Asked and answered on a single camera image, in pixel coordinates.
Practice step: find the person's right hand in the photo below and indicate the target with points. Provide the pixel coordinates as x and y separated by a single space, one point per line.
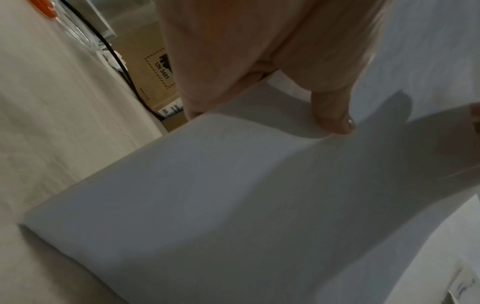
475 118

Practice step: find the person's left hand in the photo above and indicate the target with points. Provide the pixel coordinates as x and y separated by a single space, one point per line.
262 32

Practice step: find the white sheet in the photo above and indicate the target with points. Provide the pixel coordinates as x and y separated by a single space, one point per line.
225 193

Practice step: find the brown cardboard box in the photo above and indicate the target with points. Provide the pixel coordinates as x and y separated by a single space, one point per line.
150 86

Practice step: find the white crumpled tissue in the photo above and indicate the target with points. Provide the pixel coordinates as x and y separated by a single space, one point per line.
114 58

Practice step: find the white labelled object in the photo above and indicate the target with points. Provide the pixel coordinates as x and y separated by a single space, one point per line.
465 285

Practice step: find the clear plastic container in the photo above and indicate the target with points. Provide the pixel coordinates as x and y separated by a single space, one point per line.
80 26

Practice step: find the beige tablecloth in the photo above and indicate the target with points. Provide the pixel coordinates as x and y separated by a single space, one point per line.
56 104

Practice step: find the orange object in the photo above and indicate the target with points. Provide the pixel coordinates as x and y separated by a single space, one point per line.
43 7

